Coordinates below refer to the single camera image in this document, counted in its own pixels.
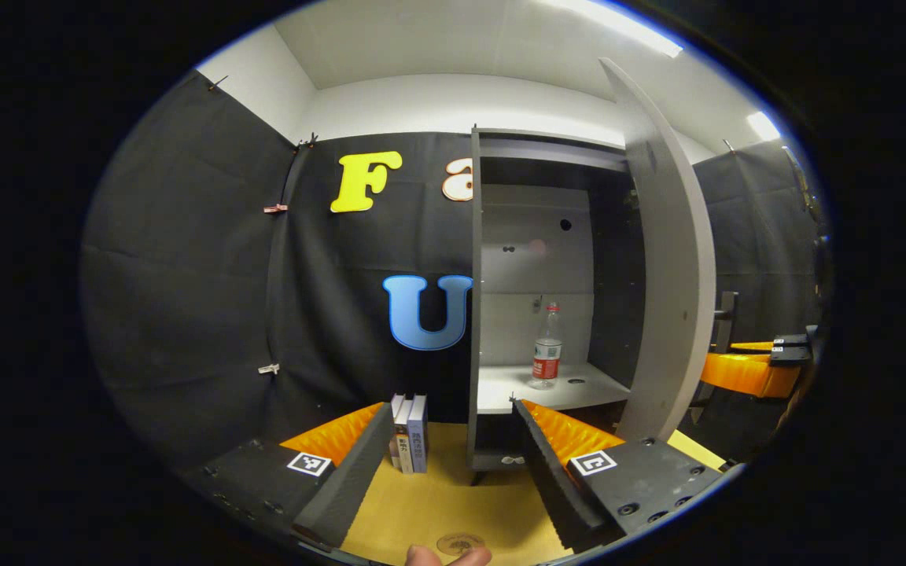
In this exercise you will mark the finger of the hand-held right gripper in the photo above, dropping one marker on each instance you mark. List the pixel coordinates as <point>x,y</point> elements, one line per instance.
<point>787,342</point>
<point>748,375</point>

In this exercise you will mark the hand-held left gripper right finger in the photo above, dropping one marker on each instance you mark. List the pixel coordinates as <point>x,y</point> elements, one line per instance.
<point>551,479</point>

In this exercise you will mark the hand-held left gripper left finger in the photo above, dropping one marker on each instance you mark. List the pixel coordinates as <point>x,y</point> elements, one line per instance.
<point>351,479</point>

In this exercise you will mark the round brown coaster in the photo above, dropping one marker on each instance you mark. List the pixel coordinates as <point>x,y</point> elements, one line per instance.
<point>461,542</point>

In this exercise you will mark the clear plastic bottle red label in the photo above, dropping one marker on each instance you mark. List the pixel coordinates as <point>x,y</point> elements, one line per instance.
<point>546,362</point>

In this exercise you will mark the white cabinet shelf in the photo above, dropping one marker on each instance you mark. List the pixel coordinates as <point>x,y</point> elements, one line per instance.
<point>539,389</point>

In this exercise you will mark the dark grey cabinet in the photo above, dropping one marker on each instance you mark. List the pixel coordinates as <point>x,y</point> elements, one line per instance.
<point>475,314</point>

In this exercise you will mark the dark cabinet door hinge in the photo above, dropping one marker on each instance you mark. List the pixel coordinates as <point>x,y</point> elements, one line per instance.
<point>630,198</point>

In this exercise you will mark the grey book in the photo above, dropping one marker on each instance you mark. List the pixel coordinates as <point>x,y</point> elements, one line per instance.
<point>403,448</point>

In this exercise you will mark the white cloth clip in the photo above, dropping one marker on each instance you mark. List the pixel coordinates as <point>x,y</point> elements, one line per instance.
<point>269,368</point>

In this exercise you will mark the small ceiling light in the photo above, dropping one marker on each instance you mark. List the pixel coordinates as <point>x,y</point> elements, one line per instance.
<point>764,126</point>

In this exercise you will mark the black backdrop cloth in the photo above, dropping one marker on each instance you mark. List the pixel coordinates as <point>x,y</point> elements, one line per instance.
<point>185,275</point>

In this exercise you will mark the pink cloth clip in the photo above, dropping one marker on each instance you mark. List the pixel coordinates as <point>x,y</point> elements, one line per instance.
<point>275,208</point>

